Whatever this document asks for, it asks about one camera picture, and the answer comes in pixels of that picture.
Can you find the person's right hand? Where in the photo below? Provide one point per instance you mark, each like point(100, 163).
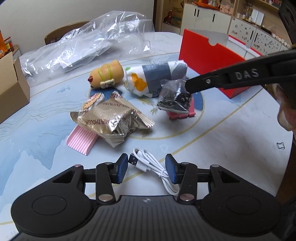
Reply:
point(286, 114)

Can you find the rolled patterned cloth package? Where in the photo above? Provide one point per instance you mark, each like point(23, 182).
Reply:
point(146, 80)

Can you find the brown wooden chair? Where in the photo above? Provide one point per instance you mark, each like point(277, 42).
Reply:
point(57, 34)

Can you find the gold foil snack wrapper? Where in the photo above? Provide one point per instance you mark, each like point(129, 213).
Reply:
point(113, 119)

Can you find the yellow squishy dog toy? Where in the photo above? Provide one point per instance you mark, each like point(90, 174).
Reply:
point(108, 75)

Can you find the orange snack bag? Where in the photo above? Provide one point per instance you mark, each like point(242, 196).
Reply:
point(3, 48)

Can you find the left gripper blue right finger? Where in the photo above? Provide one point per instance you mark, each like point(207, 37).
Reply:
point(184, 174)

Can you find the red lidded jar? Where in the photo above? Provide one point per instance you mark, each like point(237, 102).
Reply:
point(9, 44)

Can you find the white kitchen cabinets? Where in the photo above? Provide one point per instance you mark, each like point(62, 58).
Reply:
point(253, 25)

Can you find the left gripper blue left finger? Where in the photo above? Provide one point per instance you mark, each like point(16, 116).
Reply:
point(107, 174)

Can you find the bag of black beads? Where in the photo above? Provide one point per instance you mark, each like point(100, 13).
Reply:
point(174, 97)

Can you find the small brown cardboard box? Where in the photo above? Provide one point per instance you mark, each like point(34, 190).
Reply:
point(15, 91)

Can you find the pink binder clip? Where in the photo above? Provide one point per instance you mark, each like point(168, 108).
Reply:
point(176, 116)

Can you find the clear plastic bag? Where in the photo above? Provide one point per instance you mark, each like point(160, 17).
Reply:
point(126, 31)

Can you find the small cartoon snack packet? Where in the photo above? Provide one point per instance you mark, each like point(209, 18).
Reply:
point(93, 101)

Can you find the red and white cardboard box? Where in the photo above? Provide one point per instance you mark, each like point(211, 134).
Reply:
point(205, 58)

